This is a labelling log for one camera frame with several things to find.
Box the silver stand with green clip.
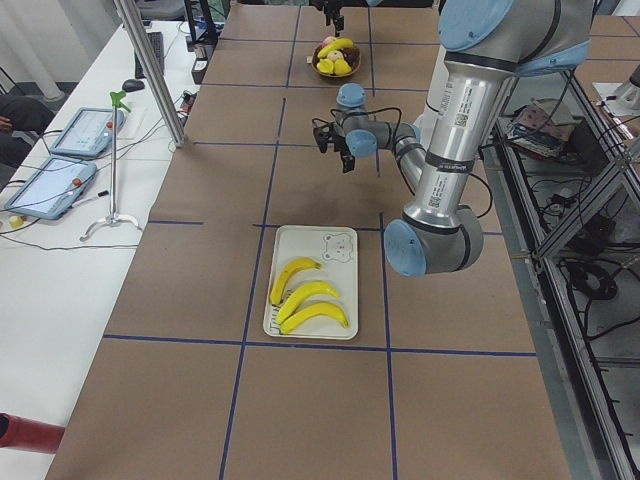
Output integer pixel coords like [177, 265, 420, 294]
[79, 90, 142, 242]

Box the small yellow tape roll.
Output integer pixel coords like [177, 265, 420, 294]
[9, 216, 24, 228]

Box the wicker fruit basket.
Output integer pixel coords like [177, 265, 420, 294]
[308, 37, 362, 78]

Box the upper teach pendant tablet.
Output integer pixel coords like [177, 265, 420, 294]
[50, 107, 114, 159]

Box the black keyboard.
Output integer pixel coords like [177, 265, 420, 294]
[134, 31, 165, 80]

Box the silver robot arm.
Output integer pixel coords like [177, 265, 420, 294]
[330, 1, 594, 277]

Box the pink peach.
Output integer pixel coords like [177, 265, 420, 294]
[321, 36, 337, 48]

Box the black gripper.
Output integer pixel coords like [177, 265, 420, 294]
[333, 127, 355, 173]
[323, 0, 344, 34]

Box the black computer mouse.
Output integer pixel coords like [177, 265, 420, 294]
[122, 79, 145, 93]

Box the yellow starfruit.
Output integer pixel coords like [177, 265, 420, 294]
[334, 59, 353, 77]

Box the yellow banana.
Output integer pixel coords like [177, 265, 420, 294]
[275, 280, 340, 324]
[280, 302, 349, 334]
[269, 257, 321, 306]
[317, 37, 354, 59]

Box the aluminium frame post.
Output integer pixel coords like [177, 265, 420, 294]
[114, 0, 186, 148]

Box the red cylinder object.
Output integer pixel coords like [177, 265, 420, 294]
[1, 413, 65, 454]

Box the lower teach pendant tablet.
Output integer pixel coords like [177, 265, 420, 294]
[4, 155, 97, 220]

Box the white Taiji Bear tray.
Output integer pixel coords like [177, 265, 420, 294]
[263, 225, 359, 341]

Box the teach pendant tablet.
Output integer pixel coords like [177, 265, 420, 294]
[4, 155, 97, 220]
[50, 107, 114, 159]

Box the black marker pen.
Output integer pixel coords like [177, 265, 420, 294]
[71, 190, 110, 208]

